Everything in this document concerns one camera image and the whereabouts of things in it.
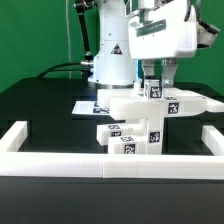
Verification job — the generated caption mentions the white chair back bar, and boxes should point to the white chair back bar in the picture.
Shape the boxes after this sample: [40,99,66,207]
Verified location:
[110,88,224,120]

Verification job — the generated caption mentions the black camera stand pole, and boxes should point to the black camera stand pole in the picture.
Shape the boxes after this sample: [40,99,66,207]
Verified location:
[73,0,96,68]

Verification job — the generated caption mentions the black cable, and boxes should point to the black cable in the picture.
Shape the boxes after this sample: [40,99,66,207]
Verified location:
[36,61,92,79]

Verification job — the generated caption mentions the white chair seat part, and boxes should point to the white chair seat part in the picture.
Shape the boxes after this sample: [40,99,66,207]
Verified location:
[127,89,166,154]

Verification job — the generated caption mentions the white U-shaped fence frame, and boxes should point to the white U-shaped fence frame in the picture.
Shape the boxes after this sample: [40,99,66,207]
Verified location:
[0,121,224,180]

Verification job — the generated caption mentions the white tag sheet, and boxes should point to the white tag sheet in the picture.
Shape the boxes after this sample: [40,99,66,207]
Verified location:
[72,101,109,115]

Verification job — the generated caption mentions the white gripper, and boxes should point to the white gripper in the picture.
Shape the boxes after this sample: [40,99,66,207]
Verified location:
[127,0,197,88]

